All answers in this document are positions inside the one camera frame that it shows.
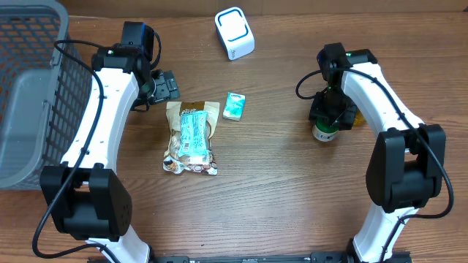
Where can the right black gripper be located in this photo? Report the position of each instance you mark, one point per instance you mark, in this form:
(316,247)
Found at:
(332,115)

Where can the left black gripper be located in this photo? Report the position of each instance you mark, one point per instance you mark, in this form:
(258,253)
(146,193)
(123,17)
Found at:
(169,88)

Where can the green lid jar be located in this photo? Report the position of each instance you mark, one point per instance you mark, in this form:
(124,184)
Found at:
(323,132)

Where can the mint green snack packet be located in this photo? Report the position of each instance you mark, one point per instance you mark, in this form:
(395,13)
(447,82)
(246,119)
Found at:
(194,138)

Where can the small teal tissue pack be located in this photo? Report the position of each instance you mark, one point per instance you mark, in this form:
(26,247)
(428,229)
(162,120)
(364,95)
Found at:
(234,106)

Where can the brown nut pouch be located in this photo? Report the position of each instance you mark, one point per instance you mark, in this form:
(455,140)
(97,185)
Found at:
(172,162)

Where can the yellow drink bottle silver cap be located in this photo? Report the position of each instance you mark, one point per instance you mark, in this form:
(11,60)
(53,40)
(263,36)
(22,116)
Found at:
(359,119)

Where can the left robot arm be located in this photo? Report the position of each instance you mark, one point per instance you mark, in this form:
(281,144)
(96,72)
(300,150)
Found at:
(85,197)

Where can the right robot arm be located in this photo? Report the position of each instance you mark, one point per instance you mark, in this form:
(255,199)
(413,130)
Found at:
(406,166)

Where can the white barcode scanner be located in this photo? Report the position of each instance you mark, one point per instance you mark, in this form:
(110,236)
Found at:
(234,33)

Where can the grey plastic shopping basket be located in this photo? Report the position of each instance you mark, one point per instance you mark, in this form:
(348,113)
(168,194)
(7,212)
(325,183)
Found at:
(43,93)

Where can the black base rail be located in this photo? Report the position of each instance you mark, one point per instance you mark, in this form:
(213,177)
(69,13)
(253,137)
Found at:
(248,259)

